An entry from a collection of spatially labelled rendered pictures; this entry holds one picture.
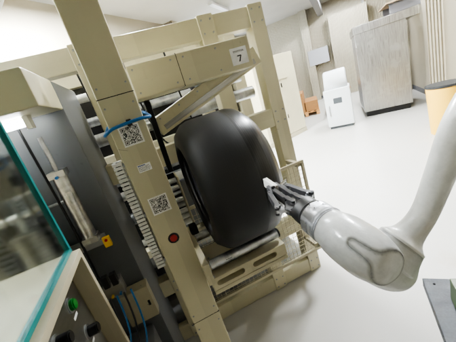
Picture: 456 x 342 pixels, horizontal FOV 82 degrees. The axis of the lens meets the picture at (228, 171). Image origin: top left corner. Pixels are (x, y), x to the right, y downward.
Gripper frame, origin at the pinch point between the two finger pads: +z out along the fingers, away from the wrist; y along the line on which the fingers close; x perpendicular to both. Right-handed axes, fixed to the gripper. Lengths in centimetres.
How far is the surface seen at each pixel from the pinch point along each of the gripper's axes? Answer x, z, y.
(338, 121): 161, 401, -393
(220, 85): -25, 76, -18
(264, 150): -5.6, 15.2, -7.3
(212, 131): -15.5, 25.5, 7.0
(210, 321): 70, 23, 32
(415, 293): 126, 13, -94
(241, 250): 36.7, 19.7, 9.6
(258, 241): 36.3, 19.9, 1.4
